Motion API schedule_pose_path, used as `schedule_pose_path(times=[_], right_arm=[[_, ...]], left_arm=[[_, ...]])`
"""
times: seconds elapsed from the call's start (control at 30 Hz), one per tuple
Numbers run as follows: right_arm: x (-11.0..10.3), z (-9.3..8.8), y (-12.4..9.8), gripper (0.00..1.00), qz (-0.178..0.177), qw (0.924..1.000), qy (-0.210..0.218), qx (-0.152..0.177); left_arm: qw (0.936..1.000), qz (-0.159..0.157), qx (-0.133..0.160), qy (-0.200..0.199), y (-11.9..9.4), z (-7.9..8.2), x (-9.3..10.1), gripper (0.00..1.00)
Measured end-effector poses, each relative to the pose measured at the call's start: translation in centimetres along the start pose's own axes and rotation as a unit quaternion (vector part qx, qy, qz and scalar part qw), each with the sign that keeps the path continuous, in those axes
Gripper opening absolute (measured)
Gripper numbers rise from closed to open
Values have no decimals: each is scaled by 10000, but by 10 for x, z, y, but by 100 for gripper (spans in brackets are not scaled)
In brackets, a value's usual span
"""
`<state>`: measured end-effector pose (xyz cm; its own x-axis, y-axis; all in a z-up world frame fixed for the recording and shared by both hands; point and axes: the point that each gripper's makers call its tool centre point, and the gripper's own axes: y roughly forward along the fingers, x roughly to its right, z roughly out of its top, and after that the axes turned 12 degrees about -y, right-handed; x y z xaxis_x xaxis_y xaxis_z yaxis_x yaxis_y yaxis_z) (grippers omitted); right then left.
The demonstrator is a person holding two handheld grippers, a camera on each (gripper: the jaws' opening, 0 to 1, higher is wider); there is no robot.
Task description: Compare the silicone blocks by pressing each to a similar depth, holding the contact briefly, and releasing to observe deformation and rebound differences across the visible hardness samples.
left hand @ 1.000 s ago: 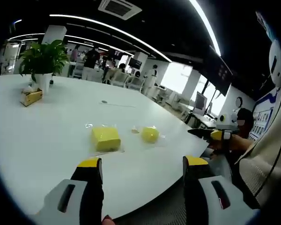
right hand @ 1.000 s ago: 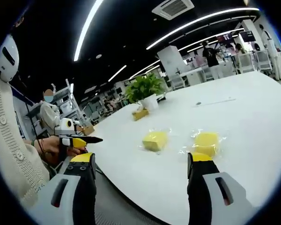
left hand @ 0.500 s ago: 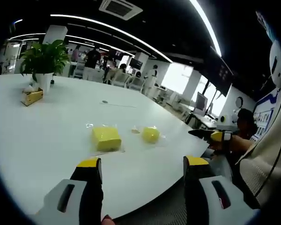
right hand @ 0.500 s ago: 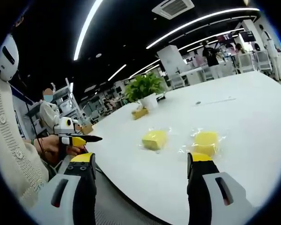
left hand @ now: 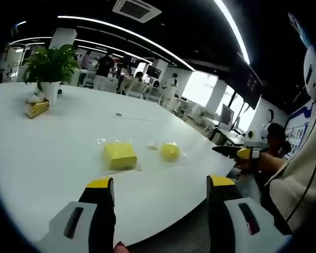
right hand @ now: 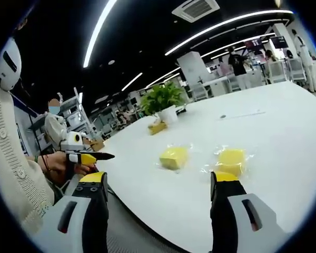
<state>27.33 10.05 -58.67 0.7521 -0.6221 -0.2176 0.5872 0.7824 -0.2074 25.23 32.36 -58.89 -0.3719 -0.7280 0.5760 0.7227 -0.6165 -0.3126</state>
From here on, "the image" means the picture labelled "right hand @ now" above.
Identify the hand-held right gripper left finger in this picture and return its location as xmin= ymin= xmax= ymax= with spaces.
xmin=33 ymin=171 xmax=110 ymax=253

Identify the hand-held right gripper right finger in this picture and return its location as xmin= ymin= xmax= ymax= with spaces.
xmin=209 ymin=170 xmax=290 ymax=253

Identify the yellow silicone block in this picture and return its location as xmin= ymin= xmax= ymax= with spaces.
xmin=159 ymin=147 xmax=189 ymax=171
xmin=216 ymin=148 xmax=247 ymax=177

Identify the person's left hand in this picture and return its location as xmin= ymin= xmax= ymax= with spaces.
xmin=45 ymin=152 xmax=95 ymax=180

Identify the brown cardboard box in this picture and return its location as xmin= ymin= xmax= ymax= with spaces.
xmin=90 ymin=140 xmax=105 ymax=152

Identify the grey metal shelf rack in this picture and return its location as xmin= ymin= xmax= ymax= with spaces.
xmin=60 ymin=87 xmax=96 ymax=139

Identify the grey mesh chair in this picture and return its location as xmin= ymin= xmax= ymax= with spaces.
xmin=105 ymin=189 xmax=203 ymax=253

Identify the wooden tissue box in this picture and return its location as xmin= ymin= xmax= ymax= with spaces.
xmin=147 ymin=120 xmax=169 ymax=136

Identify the white ceiling light strip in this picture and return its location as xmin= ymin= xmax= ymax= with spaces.
xmin=144 ymin=66 xmax=181 ymax=89
xmin=121 ymin=72 xmax=144 ymax=92
xmin=164 ymin=9 xmax=293 ymax=56
xmin=201 ymin=32 xmax=277 ymax=58
xmin=82 ymin=0 xmax=117 ymax=69

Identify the green potted plant white pot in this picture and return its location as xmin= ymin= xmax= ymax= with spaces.
xmin=139 ymin=81 xmax=187 ymax=124

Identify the white worn device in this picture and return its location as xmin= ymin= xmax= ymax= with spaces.
xmin=0 ymin=36 xmax=22 ymax=92

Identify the white square pillar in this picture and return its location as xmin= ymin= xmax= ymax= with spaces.
xmin=176 ymin=51 xmax=209 ymax=101

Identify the white mesh chair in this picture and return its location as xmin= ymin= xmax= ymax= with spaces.
xmin=288 ymin=57 xmax=308 ymax=83
xmin=268 ymin=61 xmax=288 ymax=84

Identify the ceiling air conditioner vent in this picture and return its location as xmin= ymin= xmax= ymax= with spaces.
xmin=171 ymin=0 xmax=221 ymax=22

